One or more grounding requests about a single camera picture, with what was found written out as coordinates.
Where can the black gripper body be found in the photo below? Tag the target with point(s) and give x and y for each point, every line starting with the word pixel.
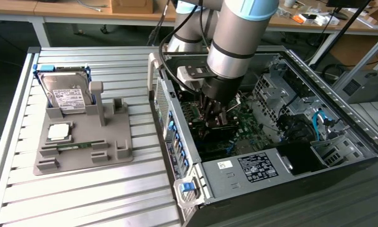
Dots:
pixel 224 89

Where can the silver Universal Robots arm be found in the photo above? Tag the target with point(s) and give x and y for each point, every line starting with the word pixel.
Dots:
pixel 236 42

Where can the metal socket cover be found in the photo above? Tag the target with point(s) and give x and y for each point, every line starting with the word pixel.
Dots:
pixel 238 99

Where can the black RAM slot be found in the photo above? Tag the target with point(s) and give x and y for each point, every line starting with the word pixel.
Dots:
pixel 198 123

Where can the green motherboard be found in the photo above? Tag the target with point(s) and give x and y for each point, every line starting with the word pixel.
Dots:
pixel 251 124

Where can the open black PC case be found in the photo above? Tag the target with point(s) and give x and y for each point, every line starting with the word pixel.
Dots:
pixel 159 94

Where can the grey power supply unit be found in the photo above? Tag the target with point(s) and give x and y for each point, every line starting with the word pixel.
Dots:
pixel 227 179

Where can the blue case latch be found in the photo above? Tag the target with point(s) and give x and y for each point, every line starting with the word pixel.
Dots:
pixel 187 187

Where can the orange box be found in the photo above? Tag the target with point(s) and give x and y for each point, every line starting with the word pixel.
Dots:
pixel 299 19

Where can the grey plastic parts rack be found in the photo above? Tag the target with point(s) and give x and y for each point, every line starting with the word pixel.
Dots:
pixel 82 132

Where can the silver disk bay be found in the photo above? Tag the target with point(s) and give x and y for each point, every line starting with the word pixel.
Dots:
pixel 338 151

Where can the white cup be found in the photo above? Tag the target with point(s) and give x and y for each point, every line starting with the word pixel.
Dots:
pixel 291 2

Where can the white box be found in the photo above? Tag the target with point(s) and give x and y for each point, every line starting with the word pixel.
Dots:
pixel 330 21

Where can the silver hard disk drive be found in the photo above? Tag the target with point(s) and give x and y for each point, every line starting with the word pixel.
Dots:
pixel 66 92

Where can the grey computer tower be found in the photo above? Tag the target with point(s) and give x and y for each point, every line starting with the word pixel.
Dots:
pixel 365 87

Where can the brown cardboard box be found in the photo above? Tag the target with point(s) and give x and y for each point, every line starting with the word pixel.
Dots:
pixel 132 7

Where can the black slanted pole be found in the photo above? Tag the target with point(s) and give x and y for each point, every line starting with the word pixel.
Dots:
pixel 344 30

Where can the green RAM stick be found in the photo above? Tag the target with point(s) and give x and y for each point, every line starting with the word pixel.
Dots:
pixel 70 146

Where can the silver CPU chip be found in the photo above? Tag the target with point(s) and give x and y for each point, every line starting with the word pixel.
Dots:
pixel 58 131

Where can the black monitor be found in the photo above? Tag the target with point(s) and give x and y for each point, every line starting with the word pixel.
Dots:
pixel 340 14

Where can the cluttered wooden desk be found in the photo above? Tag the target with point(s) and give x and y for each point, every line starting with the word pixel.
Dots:
pixel 359 28

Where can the blue disk carrier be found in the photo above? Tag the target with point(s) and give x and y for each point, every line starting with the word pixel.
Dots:
pixel 47 68

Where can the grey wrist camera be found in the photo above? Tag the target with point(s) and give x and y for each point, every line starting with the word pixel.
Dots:
pixel 186 75

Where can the aluminium profile frame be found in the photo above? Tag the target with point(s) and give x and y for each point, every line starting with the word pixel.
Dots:
pixel 376 50

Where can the wooden desk white frame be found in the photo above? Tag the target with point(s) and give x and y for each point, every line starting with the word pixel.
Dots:
pixel 66 9

